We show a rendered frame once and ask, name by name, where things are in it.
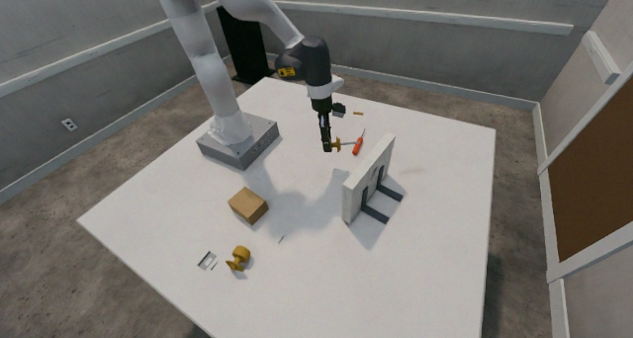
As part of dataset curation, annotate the orange-handled screwdriver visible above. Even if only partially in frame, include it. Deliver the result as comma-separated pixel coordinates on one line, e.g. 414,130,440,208
352,137,363,155

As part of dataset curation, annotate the brown cardboard box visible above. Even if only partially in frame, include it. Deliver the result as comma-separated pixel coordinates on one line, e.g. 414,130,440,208
227,187,269,225

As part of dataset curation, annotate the brass door knob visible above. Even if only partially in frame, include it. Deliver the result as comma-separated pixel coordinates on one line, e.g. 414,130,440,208
329,137,358,152
226,245,251,272

